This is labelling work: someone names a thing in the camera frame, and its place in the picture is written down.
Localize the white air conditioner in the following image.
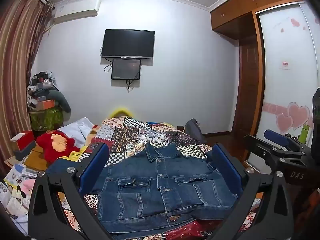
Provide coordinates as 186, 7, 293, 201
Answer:
54, 0, 101, 23

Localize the yellow headboard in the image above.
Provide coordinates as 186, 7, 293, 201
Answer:
108, 106, 134, 118

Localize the white paper bag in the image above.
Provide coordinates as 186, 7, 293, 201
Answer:
6, 195, 31, 217

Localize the pile of papers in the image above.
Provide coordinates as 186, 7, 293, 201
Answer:
0, 155, 47, 220

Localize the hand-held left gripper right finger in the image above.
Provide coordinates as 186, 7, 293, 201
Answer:
206, 143, 293, 240

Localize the white sliding door with hearts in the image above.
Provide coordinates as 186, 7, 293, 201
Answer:
257, 2, 320, 147

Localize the pink cloth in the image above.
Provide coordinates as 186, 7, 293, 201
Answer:
17, 179, 36, 191

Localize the patchwork printed blanket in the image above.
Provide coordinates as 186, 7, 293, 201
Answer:
57, 116, 263, 240

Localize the red box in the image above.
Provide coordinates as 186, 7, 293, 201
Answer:
10, 131, 35, 153

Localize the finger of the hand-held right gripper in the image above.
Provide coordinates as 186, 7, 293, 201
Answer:
264, 129, 311, 153
243, 134, 308, 168

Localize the grey backpack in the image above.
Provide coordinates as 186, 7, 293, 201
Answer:
184, 118, 207, 144

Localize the red plush toy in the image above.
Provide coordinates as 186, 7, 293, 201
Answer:
36, 130, 80, 163

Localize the striped brown curtain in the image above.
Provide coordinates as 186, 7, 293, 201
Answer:
0, 0, 54, 165

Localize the orange box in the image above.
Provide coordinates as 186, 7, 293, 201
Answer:
37, 99, 55, 110

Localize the pile of clothes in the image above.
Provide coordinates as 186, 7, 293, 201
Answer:
27, 70, 72, 112

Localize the brown wooden door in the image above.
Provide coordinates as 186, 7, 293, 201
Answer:
231, 12, 266, 140

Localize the blue denim jacket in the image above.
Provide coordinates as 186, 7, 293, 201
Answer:
91, 142, 238, 234

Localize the white cloth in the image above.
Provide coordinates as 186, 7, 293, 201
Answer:
57, 117, 98, 150

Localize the black wall television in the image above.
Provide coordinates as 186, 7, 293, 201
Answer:
101, 29, 155, 60

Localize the green patterned cloth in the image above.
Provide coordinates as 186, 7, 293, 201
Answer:
29, 107, 64, 131

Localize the wooden overhead cupboard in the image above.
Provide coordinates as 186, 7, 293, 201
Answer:
209, 0, 308, 40

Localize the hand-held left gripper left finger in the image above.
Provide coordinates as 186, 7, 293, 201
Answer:
27, 143, 118, 240

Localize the green bottle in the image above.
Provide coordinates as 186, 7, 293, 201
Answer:
299, 124, 310, 143

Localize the small black wall monitor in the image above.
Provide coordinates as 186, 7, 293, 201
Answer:
111, 58, 142, 81

